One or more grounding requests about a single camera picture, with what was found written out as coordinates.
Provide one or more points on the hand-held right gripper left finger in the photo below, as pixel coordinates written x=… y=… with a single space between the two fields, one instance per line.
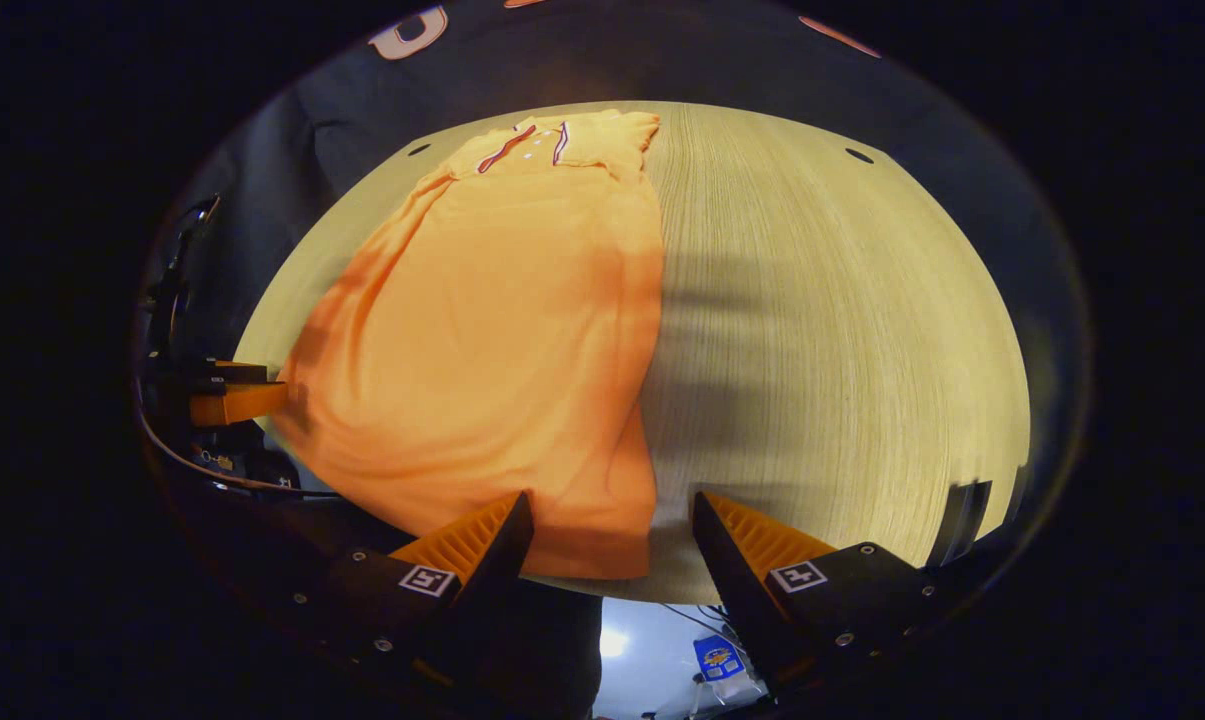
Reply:
x=497 y=570

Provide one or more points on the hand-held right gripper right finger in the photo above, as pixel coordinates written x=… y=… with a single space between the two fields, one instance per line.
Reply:
x=727 y=570

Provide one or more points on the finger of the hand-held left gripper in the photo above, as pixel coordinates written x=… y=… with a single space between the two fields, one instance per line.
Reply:
x=237 y=373
x=237 y=403

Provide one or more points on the orange T-shirt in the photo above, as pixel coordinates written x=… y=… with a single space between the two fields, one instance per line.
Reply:
x=502 y=350

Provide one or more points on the blue printed bag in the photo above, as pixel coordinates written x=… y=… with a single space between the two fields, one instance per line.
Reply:
x=719 y=660

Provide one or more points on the black backdrop cloth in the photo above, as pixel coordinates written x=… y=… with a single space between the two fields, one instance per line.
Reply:
x=662 y=60

